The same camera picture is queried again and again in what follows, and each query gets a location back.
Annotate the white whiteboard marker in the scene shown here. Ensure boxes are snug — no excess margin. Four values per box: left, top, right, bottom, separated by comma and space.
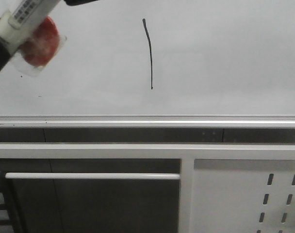
0, 0, 60, 55

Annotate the red round magnet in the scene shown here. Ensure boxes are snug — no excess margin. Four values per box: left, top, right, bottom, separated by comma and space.
11, 16, 67, 77

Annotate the white perforated metal panel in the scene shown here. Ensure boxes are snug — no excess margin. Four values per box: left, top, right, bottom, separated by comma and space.
190, 159, 295, 233

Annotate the whiteboard with aluminium frame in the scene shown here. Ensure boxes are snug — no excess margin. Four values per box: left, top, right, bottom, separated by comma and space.
0, 0, 295, 128

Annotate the white horizontal rail bar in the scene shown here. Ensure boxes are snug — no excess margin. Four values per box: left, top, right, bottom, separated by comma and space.
5, 172, 180, 180

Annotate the white metal stand frame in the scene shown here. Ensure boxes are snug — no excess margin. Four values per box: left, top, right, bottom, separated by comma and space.
0, 143, 295, 233

